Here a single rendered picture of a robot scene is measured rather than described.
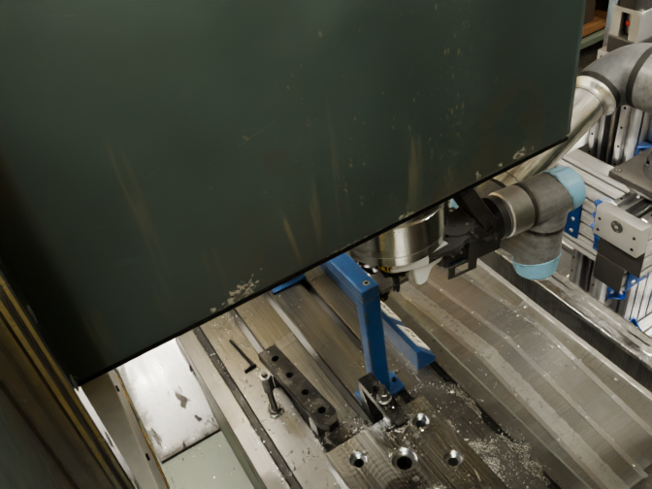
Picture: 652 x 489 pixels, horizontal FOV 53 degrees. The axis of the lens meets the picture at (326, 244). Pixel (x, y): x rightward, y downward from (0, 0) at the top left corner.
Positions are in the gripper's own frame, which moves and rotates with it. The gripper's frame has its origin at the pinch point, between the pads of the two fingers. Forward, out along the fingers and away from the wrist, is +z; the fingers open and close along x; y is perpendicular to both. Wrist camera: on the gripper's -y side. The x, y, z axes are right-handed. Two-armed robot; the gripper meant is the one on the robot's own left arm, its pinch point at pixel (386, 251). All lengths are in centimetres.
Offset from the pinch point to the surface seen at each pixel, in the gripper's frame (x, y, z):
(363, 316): 16.0, 29.0, -3.6
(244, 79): -13.8, -38.1, 21.1
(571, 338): 19, 74, -67
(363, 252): -4.3, -5.6, 6.0
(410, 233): -7.9, -9.0, 0.9
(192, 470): 42, 85, 35
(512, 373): 14, 68, -42
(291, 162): -13.6, -28.6, 17.8
